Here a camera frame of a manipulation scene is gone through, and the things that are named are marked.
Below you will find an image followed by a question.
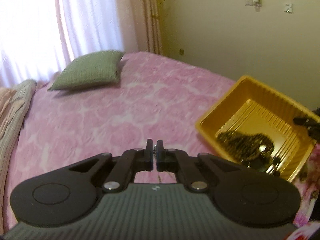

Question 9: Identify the yellow plastic tray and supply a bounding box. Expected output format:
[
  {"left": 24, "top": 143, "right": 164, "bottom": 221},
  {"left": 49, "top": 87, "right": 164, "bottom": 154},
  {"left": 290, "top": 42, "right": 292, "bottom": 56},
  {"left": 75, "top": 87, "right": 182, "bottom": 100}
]
[{"left": 196, "top": 76, "right": 319, "bottom": 182}]

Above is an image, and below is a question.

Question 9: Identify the dark wooden bead necklace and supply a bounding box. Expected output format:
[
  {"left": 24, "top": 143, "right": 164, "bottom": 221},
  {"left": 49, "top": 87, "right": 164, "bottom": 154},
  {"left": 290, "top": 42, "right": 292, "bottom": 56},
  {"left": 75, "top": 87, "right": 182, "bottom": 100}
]
[{"left": 215, "top": 129, "right": 275, "bottom": 160}]

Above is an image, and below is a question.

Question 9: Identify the pink rose bedspread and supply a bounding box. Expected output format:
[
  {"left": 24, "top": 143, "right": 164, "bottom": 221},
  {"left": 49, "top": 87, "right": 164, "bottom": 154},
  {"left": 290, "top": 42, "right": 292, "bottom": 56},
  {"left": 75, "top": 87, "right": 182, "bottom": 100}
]
[{"left": 1, "top": 53, "right": 307, "bottom": 239}]

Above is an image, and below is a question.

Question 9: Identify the green plaid cushion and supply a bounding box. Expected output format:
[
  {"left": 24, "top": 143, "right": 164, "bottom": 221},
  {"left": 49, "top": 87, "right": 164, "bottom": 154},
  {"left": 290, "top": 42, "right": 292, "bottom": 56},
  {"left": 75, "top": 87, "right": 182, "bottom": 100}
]
[{"left": 49, "top": 50, "right": 124, "bottom": 90}]

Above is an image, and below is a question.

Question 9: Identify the striped folded quilt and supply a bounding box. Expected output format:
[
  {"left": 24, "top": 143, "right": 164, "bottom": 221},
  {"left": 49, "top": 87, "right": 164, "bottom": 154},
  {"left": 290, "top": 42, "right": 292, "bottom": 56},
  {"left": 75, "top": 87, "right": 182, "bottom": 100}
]
[{"left": 1, "top": 79, "right": 37, "bottom": 206}]

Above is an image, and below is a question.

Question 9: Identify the beige pillow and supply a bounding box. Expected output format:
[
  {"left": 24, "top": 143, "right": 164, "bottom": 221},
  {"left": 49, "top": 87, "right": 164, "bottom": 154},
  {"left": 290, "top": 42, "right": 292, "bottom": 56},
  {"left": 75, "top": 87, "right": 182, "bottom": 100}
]
[{"left": 1, "top": 87, "right": 17, "bottom": 138}]

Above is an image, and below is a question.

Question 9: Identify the yellow wooden coat rack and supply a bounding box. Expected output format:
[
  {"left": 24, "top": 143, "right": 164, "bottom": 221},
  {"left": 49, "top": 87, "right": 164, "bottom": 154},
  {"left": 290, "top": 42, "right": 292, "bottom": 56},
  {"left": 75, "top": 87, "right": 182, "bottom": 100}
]
[{"left": 149, "top": 0, "right": 166, "bottom": 55}]

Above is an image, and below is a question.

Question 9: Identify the pink sheer curtain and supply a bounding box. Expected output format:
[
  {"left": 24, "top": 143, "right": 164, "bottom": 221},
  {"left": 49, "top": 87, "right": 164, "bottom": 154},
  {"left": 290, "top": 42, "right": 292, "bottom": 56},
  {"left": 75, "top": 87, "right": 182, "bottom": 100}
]
[{"left": 1, "top": 0, "right": 153, "bottom": 87}]

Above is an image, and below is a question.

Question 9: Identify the white wall switch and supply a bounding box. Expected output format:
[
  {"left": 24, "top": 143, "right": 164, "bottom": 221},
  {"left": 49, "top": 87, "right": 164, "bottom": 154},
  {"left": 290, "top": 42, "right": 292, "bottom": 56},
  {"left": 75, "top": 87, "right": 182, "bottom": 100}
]
[{"left": 284, "top": 3, "right": 293, "bottom": 14}]

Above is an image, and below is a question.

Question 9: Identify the white wall socket with plug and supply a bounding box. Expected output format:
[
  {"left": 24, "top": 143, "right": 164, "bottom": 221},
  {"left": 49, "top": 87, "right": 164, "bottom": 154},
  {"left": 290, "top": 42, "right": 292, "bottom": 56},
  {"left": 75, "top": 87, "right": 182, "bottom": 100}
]
[{"left": 245, "top": 0, "right": 263, "bottom": 7}]

